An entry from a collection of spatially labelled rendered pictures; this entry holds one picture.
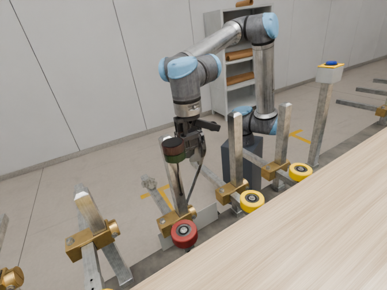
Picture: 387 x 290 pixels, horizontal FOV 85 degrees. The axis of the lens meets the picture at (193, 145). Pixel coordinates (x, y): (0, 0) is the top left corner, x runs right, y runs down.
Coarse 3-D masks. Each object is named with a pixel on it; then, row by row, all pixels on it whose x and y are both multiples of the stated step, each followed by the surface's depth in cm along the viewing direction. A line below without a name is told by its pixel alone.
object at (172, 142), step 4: (164, 140) 57; (168, 140) 56; (172, 140) 56; (176, 140) 56; (180, 140) 55; (164, 144) 55; (168, 144) 54; (172, 144) 54; (176, 144) 54; (168, 164) 61; (180, 188) 66; (180, 192) 67
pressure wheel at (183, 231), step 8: (176, 224) 65; (184, 224) 65; (192, 224) 64; (176, 232) 63; (184, 232) 62; (192, 232) 62; (176, 240) 60; (184, 240) 60; (192, 240) 61; (184, 248) 61
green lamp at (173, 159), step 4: (184, 152) 56; (164, 156) 56; (168, 156) 55; (172, 156) 54; (176, 156) 54; (180, 156) 55; (184, 156) 56; (168, 160) 55; (172, 160) 55; (176, 160) 55; (180, 160) 55
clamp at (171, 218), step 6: (174, 210) 75; (192, 210) 75; (162, 216) 73; (168, 216) 73; (174, 216) 73; (186, 216) 73; (192, 216) 74; (168, 222) 71; (174, 222) 71; (162, 228) 69; (168, 228) 70; (162, 234) 71; (168, 234) 71
